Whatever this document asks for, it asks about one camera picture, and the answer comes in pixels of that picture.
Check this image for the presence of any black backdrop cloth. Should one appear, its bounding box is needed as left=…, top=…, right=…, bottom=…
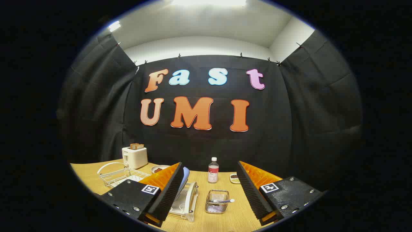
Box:
left=56, top=31, right=363, bottom=194

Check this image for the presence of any clear bottle with red label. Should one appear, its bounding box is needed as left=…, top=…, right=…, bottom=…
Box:
left=208, top=157, right=220, bottom=183

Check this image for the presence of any metal wire basket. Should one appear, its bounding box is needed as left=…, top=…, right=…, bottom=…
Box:
left=205, top=189, right=229, bottom=214

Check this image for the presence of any white toaster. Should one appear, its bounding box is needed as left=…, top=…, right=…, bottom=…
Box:
left=122, top=147, right=148, bottom=169

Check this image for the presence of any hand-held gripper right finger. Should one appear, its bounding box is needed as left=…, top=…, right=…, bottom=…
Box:
left=237, top=160, right=324, bottom=226

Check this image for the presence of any white wire dish rack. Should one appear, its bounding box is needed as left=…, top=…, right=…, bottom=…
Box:
left=98, top=162, right=199, bottom=223

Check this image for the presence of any blue plate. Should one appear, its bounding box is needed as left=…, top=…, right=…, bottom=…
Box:
left=176, top=167, right=191, bottom=202

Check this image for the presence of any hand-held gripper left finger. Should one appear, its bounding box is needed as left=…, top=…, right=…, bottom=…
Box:
left=95, top=162, right=184, bottom=227

